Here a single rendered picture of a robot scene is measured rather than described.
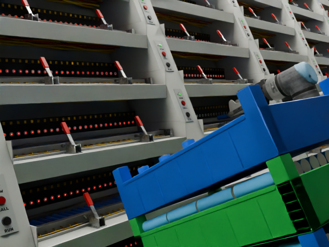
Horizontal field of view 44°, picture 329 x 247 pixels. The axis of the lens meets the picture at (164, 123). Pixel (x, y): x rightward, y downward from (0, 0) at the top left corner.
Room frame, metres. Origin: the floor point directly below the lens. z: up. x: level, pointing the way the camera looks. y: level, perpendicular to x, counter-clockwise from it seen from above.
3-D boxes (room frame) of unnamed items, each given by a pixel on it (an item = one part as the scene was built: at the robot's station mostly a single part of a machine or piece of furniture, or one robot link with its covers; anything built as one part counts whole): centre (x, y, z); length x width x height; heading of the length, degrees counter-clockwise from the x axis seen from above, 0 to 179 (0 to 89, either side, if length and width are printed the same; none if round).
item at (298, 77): (1.45, -0.50, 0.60); 0.12 x 0.09 x 0.10; 51
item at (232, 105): (1.61, -0.28, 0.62); 0.09 x 0.03 x 0.06; 55
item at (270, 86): (1.51, -0.43, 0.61); 0.10 x 0.05 x 0.09; 141
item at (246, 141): (0.60, -0.07, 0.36); 0.30 x 0.20 x 0.08; 42
